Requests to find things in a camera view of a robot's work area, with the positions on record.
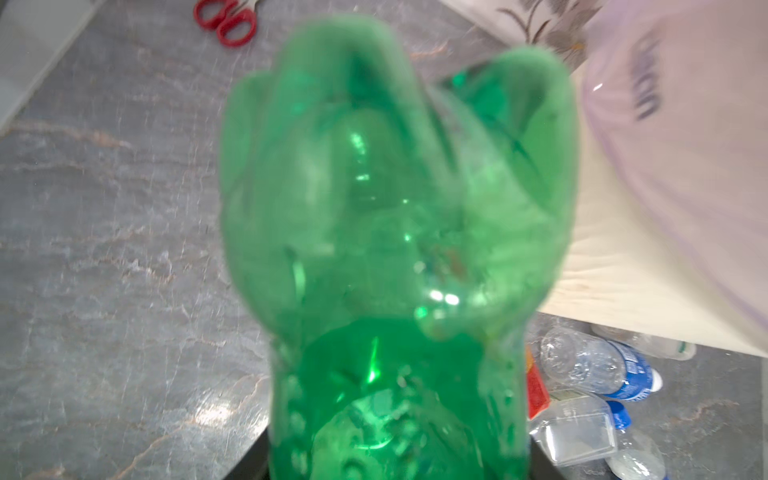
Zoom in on clear square bottle centre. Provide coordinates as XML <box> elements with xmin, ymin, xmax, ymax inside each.
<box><xmin>529</xmin><ymin>389</ymin><xmax>617</xmax><ymax>467</ymax></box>

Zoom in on orange drink bottle red label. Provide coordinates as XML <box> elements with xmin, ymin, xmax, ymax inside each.
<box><xmin>525</xmin><ymin>348</ymin><xmax>551</xmax><ymax>420</ymax></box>

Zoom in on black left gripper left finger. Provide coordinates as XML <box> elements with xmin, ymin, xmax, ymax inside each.
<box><xmin>224</xmin><ymin>429</ymin><xmax>270</xmax><ymax>480</ymax></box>

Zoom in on clear bottle blue label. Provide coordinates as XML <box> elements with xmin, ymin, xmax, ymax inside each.
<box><xmin>539</xmin><ymin>326</ymin><xmax>663</xmax><ymax>402</ymax></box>
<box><xmin>606</xmin><ymin>401</ymin><xmax>668</xmax><ymax>480</ymax></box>

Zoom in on white ribbed waste bin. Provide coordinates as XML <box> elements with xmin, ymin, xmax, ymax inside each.
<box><xmin>539</xmin><ymin>59</ymin><xmax>768</xmax><ymax>360</ymax></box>

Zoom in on clear bottle green label right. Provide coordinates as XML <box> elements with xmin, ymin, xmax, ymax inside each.
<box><xmin>590</xmin><ymin>324</ymin><xmax>697</xmax><ymax>361</ymax></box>

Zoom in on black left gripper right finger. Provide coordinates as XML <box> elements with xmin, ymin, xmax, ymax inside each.
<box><xmin>528</xmin><ymin>439</ymin><xmax>566</xmax><ymax>480</ymax></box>

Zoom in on pink plastic bin liner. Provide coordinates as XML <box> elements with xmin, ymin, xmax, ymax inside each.
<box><xmin>583</xmin><ymin>1</ymin><xmax>767</xmax><ymax>324</ymax></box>

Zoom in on red handled scissors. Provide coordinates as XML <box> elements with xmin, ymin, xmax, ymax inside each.
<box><xmin>193</xmin><ymin>0</ymin><xmax>259</xmax><ymax>48</ymax></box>

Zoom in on green bottle yellow cap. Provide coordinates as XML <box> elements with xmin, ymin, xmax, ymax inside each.
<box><xmin>219</xmin><ymin>14</ymin><xmax>579</xmax><ymax>479</ymax></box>

